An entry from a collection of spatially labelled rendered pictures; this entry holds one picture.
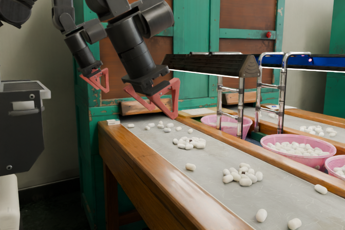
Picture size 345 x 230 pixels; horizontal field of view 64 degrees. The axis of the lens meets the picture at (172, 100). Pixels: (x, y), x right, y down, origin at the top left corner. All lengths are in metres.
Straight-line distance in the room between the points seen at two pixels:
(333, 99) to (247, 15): 2.12
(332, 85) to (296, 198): 3.03
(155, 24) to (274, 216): 0.51
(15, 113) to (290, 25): 3.42
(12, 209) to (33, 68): 1.64
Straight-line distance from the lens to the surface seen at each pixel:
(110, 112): 1.52
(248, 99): 1.90
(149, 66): 0.53
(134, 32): 0.52
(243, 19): 1.93
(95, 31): 0.94
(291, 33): 3.75
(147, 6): 0.55
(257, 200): 0.79
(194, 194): 0.74
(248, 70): 0.89
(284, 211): 0.77
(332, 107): 3.81
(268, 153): 1.05
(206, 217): 0.65
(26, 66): 2.23
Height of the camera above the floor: 1.11
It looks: 10 degrees down
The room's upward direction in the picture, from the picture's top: straight up
